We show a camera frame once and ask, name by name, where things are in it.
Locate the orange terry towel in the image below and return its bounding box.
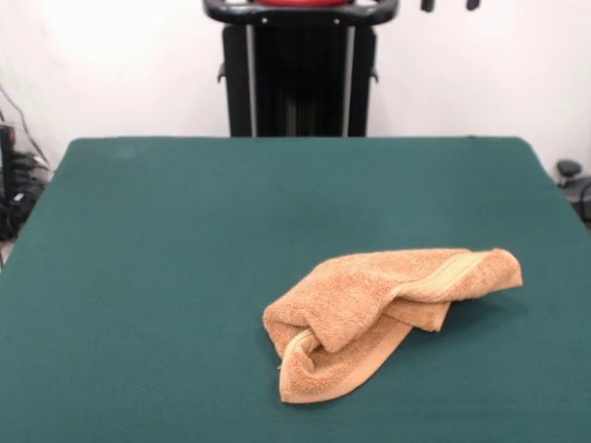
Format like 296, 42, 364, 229
261, 247, 525, 405

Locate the black office chair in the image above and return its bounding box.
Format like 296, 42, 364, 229
556, 159, 591, 232

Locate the dark green table cloth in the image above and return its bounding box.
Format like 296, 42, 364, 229
0, 136, 591, 443

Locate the black electronics box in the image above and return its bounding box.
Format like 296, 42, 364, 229
0, 122, 18, 195

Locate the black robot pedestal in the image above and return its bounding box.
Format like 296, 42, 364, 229
216, 20, 380, 138

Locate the black cable bundle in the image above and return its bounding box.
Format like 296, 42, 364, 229
0, 151, 52, 241

